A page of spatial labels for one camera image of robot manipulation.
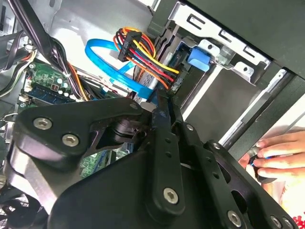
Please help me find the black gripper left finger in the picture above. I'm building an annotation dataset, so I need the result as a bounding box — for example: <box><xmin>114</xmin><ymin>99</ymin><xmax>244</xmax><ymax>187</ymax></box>
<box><xmin>6</xmin><ymin>89</ymin><xmax>187</xmax><ymax>218</ymax></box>

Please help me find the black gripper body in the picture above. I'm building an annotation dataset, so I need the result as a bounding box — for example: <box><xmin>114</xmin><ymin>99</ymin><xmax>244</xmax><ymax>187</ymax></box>
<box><xmin>47</xmin><ymin>118</ymin><xmax>253</xmax><ymax>229</ymax></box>

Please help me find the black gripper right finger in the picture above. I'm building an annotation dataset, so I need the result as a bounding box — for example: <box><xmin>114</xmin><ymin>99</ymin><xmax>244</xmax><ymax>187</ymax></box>
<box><xmin>166</xmin><ymin>95</ymin><xmax>299</xmax><ymax>229</ymax></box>

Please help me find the round black tool blue ring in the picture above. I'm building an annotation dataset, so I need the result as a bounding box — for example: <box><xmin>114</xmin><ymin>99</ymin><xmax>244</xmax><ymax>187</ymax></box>
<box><xmin>247</xmin><ymin>145</ymin><xmax>277</xmax><ymax>185</ymax></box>

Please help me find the blue disk wire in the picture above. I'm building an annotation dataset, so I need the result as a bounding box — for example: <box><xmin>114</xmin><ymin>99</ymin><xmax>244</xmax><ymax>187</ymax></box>
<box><xmin>85</xmin><ymin>38</ymin><xmax>158</xmax><ymax>99</ymax></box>

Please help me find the multicolour disk power wire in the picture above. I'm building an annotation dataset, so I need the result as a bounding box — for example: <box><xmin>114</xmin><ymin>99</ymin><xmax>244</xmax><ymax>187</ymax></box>
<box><xmin>113</xmin><ymin>27</ymin><xmax>181</xmax><ymax>90</ymax></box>

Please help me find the hard disk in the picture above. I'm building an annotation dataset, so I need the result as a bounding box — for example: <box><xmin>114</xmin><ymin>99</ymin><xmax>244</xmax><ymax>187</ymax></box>
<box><xmin>132</xmin><ymin>35</ymin><xmax>213</xmax><ymax>101</ymax></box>

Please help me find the person's hand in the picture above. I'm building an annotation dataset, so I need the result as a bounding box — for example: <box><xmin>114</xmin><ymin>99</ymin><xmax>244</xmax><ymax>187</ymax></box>
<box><xmin>238</xmin><ymin>130</ymin><xmax>305</xmax><ymax>183</ymax></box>

